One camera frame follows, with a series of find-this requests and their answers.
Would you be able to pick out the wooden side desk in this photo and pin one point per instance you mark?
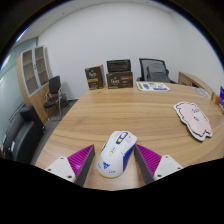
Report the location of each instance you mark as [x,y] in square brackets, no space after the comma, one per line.
[191,80]

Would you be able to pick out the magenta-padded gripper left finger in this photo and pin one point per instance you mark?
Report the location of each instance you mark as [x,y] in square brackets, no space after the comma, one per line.
[61,166]

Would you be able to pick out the black visitor chair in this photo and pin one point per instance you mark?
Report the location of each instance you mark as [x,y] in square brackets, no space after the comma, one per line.
[55,85]

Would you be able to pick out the white sticker sheet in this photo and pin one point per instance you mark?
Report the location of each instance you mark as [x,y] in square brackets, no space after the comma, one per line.
[152,86]

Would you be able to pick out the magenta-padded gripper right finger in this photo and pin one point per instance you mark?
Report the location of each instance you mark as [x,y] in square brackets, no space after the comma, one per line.
[168,166]

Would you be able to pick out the black mesh office chair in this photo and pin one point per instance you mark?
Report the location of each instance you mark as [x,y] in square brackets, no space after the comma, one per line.
[156,70]

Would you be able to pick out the ceiling light panel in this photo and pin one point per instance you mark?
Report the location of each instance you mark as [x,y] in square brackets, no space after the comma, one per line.
[21,34]

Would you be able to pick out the dark brown carton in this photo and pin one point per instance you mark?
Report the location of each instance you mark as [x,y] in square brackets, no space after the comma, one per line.
[118,66]

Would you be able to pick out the wooden shelf cabinet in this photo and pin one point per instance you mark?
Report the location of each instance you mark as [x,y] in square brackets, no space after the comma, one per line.
[31,76]

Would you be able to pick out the small orange box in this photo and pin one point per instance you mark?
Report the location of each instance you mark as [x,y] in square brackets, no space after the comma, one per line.
[215,98]

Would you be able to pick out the black leather sofa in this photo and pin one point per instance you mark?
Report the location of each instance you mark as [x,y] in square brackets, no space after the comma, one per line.
[21,136]

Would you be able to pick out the pink pig-shaped mouse pad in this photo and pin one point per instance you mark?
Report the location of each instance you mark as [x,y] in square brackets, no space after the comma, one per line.
[193,118]

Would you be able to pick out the purple sign card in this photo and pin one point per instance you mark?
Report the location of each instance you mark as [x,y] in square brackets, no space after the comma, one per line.
[222,98]

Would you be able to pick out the white and blue computer mouse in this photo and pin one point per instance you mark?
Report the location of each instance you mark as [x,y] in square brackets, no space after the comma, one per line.
[115,155]

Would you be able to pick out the small brown cardboard box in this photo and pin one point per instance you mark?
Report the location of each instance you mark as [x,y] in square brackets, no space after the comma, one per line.
[95,77]

